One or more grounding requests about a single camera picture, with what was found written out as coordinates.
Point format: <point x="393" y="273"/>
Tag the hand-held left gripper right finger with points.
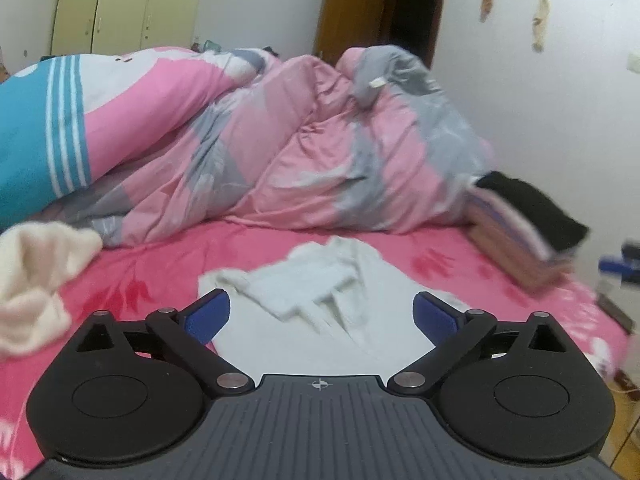
<point x="435" y="319"/>

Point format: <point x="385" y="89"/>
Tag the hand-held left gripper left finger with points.
<point x="207" y="316"/>

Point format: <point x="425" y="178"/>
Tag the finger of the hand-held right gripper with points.
<point x="611" y="265"/>

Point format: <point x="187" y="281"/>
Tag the white shirt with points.
<point x="350" y="330"/>

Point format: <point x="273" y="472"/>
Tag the pink floral blanket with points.
<point x="150" y="270"/>

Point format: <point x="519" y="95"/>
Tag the lilac folded garment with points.
<point x="525" y="245"/>

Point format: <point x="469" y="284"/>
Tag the black folded garment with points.
<point x="540" y="210"/>

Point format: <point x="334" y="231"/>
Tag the pale pink folded garment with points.
<point x="492" y="202"/>

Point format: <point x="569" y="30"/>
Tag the cream fleece garment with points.
<point x="35" y="280"/>

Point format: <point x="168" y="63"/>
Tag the pink grey quilt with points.
<point x="310" y="160"/>

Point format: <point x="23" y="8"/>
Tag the blue pink cartoon pillow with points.
<point x="40" y="125"/>

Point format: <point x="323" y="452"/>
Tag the beige hanging ornament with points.
<point x="487" y="5"/>
<point x="541" y="20"/>

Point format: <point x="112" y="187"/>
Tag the pale yellow wardrobe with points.
<point x="125" y="5"/>

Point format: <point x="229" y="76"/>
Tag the white wall switch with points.
<point x="635" y="62"/>

